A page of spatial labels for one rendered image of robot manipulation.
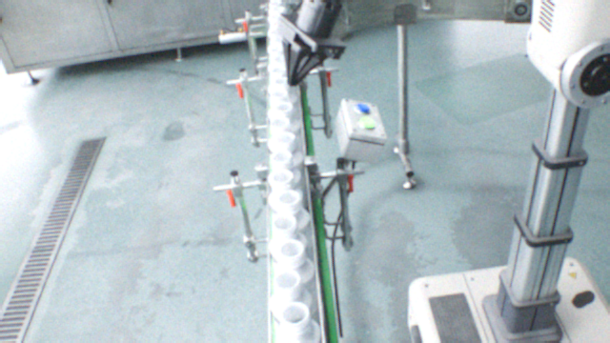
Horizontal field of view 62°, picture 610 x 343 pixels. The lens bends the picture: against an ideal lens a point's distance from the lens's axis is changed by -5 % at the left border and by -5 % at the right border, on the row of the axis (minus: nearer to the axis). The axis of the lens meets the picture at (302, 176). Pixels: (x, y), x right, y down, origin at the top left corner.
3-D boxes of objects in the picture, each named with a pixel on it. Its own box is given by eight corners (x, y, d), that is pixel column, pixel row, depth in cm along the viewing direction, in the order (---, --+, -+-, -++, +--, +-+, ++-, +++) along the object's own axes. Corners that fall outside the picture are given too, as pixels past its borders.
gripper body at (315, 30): (312, 55, 77) (330, 9, 74) (274, 24, 83) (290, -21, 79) (343, 57, 82) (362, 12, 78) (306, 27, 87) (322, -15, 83)
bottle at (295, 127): (293, 182, 117) (282, 117, 107) (274, 172, 121) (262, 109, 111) (312, 169, 120) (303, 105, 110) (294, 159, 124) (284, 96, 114)
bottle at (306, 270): (292, 302, 91) (278, 232, 81) (326, 308, 89) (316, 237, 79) (280, 330, 86) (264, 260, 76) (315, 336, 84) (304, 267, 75)
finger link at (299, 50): (283, 93, 83) (304, 39, 78) (259, 70, 87) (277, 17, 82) (315, 93, 87) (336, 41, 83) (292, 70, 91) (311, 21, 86)
